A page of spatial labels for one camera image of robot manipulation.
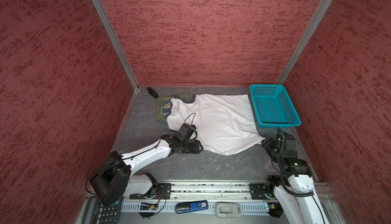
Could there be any olive green tank top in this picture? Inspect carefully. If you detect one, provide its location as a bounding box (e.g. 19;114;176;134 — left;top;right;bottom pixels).
156;93;190;126

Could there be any white grey-trimmed tank top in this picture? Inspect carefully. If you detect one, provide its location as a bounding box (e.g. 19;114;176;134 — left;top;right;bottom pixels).
167;94;265;156

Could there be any teal plastic basket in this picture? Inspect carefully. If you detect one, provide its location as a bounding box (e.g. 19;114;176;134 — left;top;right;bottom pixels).
249;84;302;128

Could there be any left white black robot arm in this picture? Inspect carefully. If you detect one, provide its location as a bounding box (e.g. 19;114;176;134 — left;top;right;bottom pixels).
87;123;204;207

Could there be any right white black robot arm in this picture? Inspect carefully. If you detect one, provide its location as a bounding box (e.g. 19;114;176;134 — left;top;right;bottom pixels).
261;128;329;224

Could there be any right small circuit board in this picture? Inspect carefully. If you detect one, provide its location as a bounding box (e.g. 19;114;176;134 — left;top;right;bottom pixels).
267;203;276;211

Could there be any small circuit board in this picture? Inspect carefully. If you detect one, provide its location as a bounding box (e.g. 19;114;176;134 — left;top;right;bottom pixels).
267;203;276;211
139;202;159;212

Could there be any small black stapler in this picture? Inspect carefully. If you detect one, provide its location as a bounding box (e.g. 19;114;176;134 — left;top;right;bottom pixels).
147;87;159;99

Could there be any blue black utility knife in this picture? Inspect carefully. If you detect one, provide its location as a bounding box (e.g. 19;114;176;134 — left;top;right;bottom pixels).
175;200;209;214

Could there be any left small circuit board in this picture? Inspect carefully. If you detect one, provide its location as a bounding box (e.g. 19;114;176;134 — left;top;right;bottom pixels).
139;202;159;212

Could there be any grey tape dispenser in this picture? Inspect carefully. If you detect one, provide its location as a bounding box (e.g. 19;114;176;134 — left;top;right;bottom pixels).
215;202;242;219

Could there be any black calculator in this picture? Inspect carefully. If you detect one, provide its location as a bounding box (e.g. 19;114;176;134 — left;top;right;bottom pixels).
81;197;123;224

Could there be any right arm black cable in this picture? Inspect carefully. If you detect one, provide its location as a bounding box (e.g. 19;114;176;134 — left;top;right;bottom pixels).
274;127;315;198

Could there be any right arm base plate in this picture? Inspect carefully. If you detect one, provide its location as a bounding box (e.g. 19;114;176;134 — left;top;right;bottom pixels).
249;183;276;200

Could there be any aluminium front rail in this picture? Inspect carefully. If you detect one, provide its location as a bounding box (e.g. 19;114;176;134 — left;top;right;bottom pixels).
87;180;335;202

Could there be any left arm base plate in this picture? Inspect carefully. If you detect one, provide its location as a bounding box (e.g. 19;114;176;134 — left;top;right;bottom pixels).
129;183;172;200

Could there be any right aluminium corner post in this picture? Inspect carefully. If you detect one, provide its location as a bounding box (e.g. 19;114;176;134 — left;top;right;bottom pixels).
276;0;333;85

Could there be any aluminium corner post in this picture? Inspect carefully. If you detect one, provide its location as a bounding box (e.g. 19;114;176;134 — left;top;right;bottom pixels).
276;0;333;85
91;0;139;92

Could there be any left aluminium corner post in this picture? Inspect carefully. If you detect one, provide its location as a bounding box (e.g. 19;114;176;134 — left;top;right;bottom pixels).
91;0;139;92

